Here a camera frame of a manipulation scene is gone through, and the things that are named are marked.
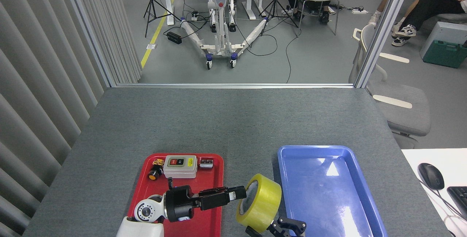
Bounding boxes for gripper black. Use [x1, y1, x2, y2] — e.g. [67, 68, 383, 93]
[163, 185, 263, 236]

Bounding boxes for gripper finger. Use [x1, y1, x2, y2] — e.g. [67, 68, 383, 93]
[267, 215, 307, 237]

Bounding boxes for yellow tape roll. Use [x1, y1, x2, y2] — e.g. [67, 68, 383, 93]
[236, 173, 282, 235]

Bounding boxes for red plastic tray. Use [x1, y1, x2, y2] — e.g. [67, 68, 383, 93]
[127, 153, 224, 237]

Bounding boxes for blue plastic tray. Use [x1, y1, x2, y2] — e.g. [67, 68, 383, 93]
[277, 145, 388, 237]

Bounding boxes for black yellow push button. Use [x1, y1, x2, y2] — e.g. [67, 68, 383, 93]
[148, 159, 165, 181]

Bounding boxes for black computer mouse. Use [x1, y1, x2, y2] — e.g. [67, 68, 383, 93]
[418, 163, 445, 190]

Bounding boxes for grey upholstered chair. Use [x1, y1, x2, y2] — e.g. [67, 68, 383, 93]
[348, 24, 432, 149]

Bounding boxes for black keyboard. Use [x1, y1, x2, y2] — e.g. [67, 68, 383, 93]
[447, 186, 467, 220]

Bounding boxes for white side table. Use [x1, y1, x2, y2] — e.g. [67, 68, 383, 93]
[401, 148, 467, 237]

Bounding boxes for white stand on wheels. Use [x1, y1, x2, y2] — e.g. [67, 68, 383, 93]
[180, 0, 273, 70]

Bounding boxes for black tripod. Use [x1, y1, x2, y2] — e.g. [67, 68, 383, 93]
[258, 0, 300, 37]
[143, 0, 181, 38]

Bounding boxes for grey vertical blinds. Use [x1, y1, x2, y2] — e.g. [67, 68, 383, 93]
[0, 0, 143, 237]

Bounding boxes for green plastic case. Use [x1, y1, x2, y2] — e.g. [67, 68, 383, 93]
[423, 40, 467, 69]

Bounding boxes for grey box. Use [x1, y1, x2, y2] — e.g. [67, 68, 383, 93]
[420, 21, 467, 60]

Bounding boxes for person with black white shoes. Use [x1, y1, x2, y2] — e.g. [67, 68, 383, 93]
[391, 0, 467, 47]

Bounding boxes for white switch box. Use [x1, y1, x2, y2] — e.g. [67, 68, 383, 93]
[163, 155, 198, 179]

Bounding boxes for silver frame rail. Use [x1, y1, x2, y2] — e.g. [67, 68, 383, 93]
[111, 83, 360, 89]

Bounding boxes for mouse cable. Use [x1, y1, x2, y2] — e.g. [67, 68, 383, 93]
[419, 179, 467, 226]

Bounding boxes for black floor cable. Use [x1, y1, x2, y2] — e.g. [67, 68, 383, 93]
[233, 26, 302, 84]

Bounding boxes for silver frame post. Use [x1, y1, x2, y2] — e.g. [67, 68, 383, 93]
[64, 0, 117, 88]
[355, 0, 415, 89]

